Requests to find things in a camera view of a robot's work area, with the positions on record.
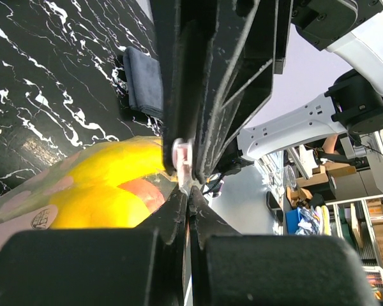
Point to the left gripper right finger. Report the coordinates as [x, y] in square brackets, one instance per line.
[229, 268]

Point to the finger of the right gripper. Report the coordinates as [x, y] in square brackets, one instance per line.
[182, 30]
[247, 48]

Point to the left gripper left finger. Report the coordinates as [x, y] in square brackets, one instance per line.
[138, 266]

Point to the clear zip top bag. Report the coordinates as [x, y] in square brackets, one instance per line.
[27, 206]

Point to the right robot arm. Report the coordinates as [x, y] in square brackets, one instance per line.
[352, 30]

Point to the folded blue cloth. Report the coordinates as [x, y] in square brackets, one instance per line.
[144, 84]

